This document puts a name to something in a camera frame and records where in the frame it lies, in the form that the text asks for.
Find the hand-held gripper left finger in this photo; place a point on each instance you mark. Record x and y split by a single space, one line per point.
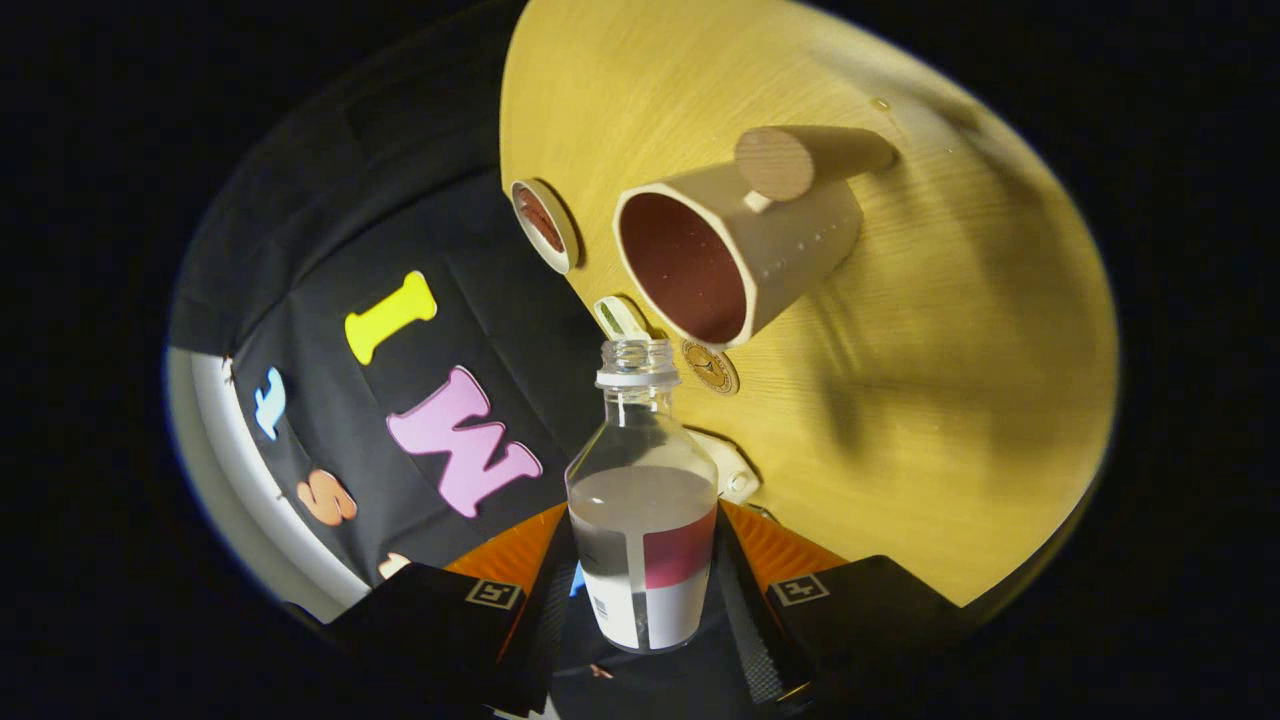
545 620

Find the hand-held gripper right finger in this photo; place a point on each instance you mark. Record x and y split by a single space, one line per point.
755 620

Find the clear juice bottle pink label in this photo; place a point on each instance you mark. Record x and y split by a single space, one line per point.
640 500

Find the round wooden coaster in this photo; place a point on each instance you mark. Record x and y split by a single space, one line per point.
712 370

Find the white toaster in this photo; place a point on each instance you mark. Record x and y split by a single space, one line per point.
735 470

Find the wooden table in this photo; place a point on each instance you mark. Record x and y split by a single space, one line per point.
950 400

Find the white divided seed dish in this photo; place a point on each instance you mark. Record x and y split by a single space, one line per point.
620 318

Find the white round plate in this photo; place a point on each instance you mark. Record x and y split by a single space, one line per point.
566 240

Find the red meat piece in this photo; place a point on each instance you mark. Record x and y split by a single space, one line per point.
540 218

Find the black backdrop cloth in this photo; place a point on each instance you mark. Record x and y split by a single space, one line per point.
330 280

